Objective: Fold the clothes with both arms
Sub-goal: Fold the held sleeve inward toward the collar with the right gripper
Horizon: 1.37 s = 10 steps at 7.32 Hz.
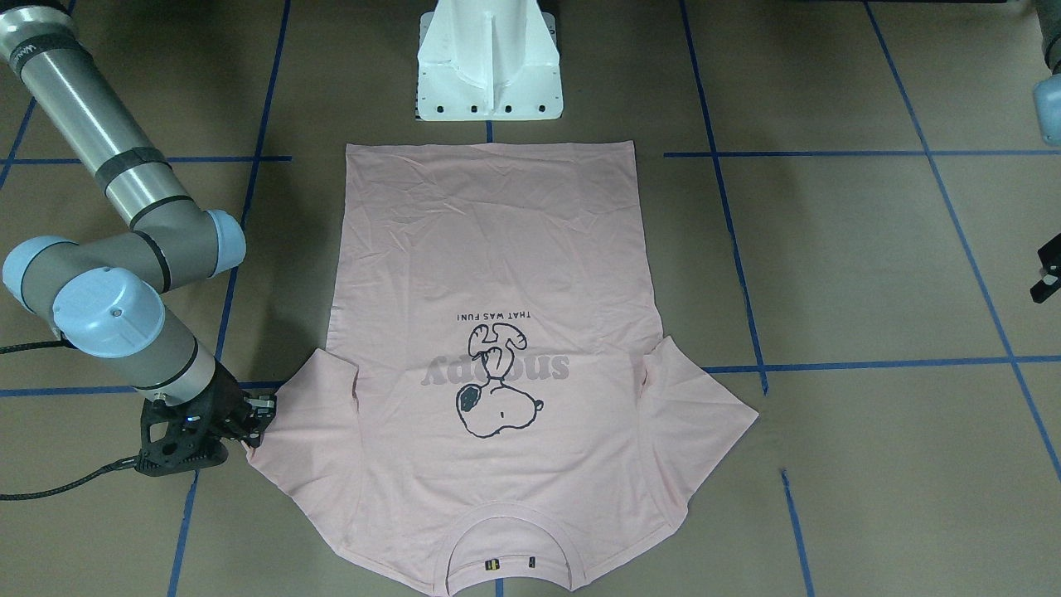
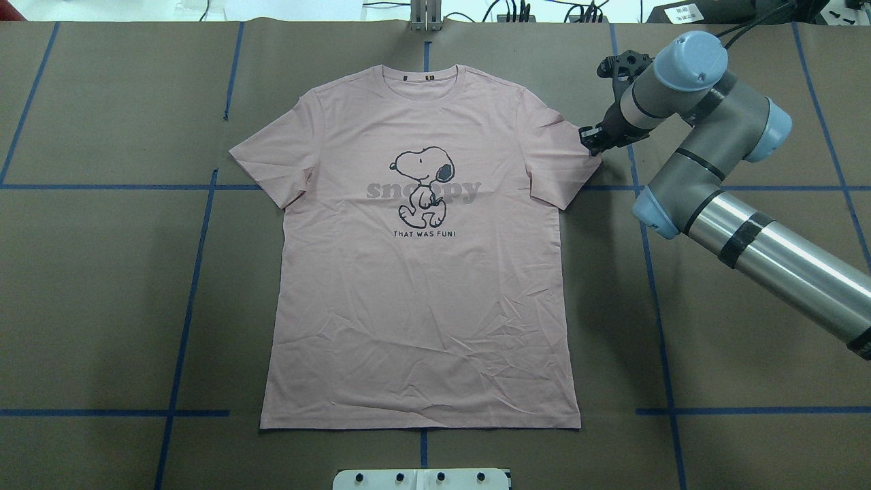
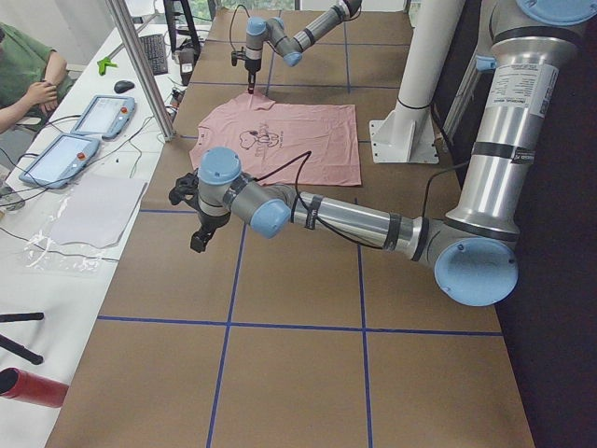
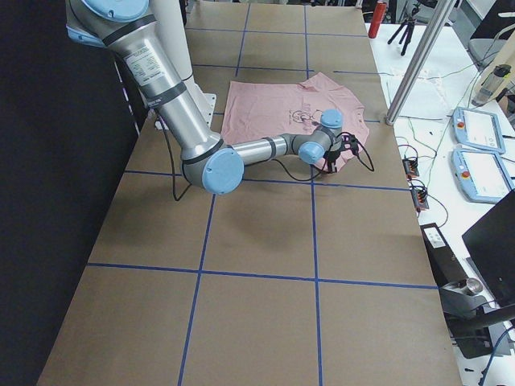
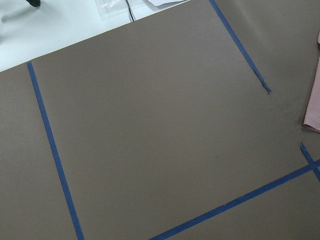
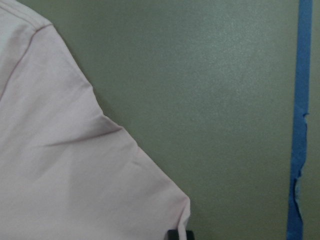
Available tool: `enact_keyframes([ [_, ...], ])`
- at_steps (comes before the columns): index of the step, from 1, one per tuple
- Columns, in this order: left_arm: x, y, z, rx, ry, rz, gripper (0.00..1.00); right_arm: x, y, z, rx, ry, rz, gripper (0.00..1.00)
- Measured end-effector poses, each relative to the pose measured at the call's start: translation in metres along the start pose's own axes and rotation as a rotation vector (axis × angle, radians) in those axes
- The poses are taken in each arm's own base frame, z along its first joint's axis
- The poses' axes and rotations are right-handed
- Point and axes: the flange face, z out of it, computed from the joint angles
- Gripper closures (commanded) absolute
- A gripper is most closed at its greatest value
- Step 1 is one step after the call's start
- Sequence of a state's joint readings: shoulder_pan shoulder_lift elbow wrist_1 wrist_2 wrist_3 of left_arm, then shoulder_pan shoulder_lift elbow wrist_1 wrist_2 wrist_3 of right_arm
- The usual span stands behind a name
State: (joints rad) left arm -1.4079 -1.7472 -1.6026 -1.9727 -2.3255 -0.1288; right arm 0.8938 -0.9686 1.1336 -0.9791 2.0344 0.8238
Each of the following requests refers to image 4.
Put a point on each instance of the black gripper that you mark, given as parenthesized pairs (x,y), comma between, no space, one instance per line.
(333,157)

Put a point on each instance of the pink Snoopy t-shirt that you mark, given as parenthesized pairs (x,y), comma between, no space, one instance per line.
(267,121)

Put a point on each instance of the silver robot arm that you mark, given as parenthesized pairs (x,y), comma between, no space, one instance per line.
(212,165)

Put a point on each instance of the lower teach pendant tablet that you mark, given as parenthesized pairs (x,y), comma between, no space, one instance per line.
(481,175)

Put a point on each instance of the teach pendant tablet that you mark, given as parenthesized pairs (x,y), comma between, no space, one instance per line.
(481,175)
(477,129)

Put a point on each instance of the upper teach pendant tablet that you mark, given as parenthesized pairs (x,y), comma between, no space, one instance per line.
(477,129)

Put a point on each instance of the black box with label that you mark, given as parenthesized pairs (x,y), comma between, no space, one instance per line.
(445,265)

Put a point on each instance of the red cylinder bottle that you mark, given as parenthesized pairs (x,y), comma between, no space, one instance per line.
(378,15)

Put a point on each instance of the clear water bottle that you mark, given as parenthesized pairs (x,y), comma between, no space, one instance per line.
(491,84)

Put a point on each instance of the black monitor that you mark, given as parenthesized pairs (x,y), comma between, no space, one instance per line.
(490,243)

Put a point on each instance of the black camera tripod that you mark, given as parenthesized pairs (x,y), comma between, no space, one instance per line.
(407,29)

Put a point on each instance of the aluminium frame post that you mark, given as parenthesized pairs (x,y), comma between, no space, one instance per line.
(429,37)

